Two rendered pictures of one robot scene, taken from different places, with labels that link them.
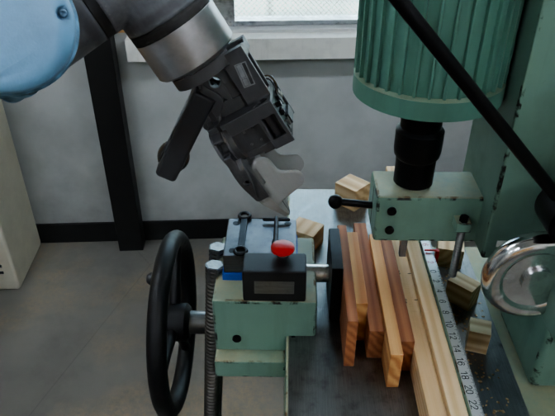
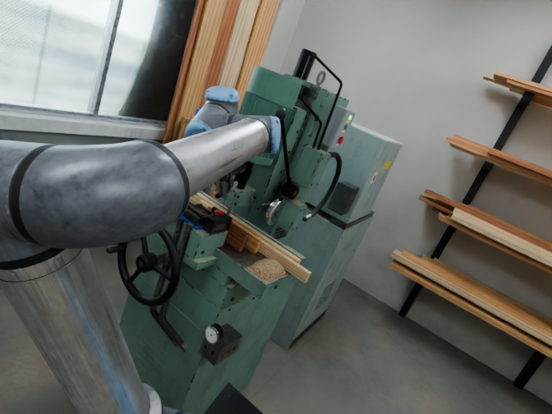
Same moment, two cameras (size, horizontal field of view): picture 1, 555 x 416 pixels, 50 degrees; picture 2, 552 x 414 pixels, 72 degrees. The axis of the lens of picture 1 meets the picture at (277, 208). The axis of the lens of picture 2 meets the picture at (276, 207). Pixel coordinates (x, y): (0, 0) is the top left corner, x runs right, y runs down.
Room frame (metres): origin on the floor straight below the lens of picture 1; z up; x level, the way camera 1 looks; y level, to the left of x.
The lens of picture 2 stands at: (-0.09, 0.99, 1.49)
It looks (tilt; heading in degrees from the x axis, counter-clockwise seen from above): 18 degrees down; 296
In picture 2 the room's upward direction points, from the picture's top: 22 degrees clockwise
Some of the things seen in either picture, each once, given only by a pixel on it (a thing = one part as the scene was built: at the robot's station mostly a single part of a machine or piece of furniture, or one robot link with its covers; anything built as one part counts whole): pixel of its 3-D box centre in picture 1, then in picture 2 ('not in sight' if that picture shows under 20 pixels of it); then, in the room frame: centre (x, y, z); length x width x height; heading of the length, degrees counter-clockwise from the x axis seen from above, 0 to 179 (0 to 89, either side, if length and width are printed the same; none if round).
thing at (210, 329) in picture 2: not in sight; (213, 335); (0.42, 0.04, 0.65); 0.06 x 0.04 x 0.08; 179
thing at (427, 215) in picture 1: (423, 210); (237, 197); (0.67, -0.20, 1.03); 0.14 x 0.07 x 0.09; 89
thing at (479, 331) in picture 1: (477, 335); not in sight; (0.64, -0.30, 0.82); 0.03 x 0.03 x 0.04; 72
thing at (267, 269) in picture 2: not in sight; (269, 265); (0.39, -0.08, 0.92); 0.14 x 0.09 x 0.04; 89
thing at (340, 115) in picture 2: not in sight; (337, 127); (0.53, -0.50, 1.40); 0.10 x 0.06 x 0.16; 89
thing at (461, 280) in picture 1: (462, 290); not in sight; (0.74, -0.30, 0.82); 0.04 x 0.03 x 0.04; 46
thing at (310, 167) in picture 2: not in sight; (311, 167); (0.52, -0.39, 1.22); 0.09 x 0.08 x 0.15; 89
